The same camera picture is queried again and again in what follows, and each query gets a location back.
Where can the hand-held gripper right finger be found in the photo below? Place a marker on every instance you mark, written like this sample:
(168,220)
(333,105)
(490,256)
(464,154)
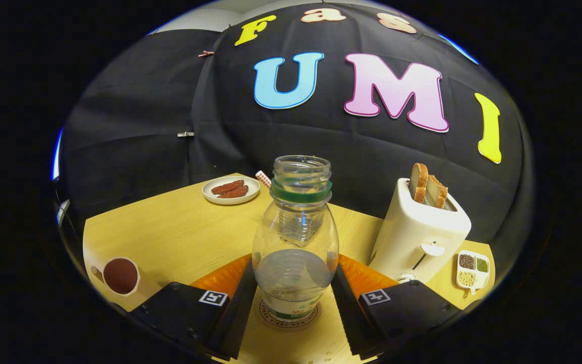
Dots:
(347,316)

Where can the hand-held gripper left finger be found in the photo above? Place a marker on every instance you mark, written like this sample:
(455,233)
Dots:
(240,318)

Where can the round wooden coaster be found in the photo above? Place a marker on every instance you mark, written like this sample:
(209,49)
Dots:
(298,325)

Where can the clear plastic juice bottle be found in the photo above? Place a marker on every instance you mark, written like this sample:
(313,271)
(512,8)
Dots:
(296,253)

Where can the white toaster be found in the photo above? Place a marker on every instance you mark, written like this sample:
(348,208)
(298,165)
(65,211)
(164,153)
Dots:
(412,237)

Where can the wooden table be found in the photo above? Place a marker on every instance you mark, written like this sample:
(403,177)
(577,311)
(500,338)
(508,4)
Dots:
(180,227)

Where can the white round plate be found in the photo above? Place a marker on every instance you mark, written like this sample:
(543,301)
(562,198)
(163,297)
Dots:
(209,197)

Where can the red sausage piece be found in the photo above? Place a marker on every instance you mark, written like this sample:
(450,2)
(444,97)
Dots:
(238,192)
(226,187)

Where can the white divided bean dish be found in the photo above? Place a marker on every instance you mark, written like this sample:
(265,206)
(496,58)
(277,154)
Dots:
(473,270)

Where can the toast slice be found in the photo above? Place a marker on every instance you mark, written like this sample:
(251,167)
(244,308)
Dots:
(418,184)
(437,193)

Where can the silver cloth clip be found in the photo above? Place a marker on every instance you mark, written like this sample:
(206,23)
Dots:
(185,134)

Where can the black backdrop cloth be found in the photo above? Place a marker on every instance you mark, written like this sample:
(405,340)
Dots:
(144,126)

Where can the red cloth clip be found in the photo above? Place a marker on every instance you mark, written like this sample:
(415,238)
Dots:
(205,53)

